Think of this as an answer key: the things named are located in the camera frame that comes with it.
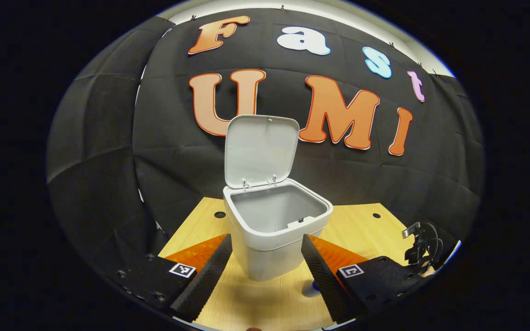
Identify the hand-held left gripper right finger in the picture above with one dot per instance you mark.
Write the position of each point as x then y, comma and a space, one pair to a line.
322, 285

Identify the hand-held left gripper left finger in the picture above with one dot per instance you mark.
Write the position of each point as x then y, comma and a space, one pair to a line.
203, 287

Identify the blue silver pop can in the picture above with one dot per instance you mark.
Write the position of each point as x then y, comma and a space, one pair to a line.
312, 288

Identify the white desktop garbage bin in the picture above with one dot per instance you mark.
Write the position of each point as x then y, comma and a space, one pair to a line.
265, 253

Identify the wooden desktop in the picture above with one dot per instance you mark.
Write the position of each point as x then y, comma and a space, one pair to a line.
361, 230

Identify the row of small cloth clips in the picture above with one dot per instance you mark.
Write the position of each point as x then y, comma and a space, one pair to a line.
282, 8

